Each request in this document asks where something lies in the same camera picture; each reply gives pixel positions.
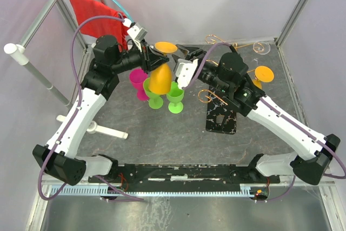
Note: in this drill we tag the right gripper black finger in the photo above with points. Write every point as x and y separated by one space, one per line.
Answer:
186 50
178 60

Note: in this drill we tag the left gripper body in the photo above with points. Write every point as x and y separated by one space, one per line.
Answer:
136 58

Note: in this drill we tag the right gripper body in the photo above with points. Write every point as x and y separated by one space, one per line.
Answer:
208 73

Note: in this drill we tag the pink plastic goblet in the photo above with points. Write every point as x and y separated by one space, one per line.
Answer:
137 77

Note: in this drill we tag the orange plastic goblet front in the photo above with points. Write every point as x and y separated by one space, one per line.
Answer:
160 78

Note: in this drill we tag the orange plastic goblet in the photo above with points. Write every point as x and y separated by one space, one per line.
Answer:
262 74
160 78

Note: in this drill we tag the green plastic goblet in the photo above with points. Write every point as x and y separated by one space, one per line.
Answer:
155 100
175 96

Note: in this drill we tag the clear champagne flute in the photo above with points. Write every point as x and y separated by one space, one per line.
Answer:
261 47

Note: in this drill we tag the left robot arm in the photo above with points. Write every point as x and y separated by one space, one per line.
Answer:
58 157

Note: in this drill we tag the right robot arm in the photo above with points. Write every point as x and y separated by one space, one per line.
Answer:
312 151

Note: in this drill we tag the white stand foot front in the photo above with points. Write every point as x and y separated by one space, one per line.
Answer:
96 128

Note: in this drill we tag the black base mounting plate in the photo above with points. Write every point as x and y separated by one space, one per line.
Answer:
185 177

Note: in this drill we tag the grey clothes stand pole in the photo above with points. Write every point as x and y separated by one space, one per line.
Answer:
16 52

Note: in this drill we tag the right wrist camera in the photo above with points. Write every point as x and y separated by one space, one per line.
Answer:
185 72

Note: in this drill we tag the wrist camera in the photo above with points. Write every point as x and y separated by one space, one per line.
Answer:
185 72
136 32

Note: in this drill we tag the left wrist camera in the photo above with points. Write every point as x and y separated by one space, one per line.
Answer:
136 32

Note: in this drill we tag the gold wire wine glass rack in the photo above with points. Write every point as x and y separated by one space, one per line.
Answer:
219 119

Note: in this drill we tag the white cable duct strip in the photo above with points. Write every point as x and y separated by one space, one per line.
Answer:
105 191

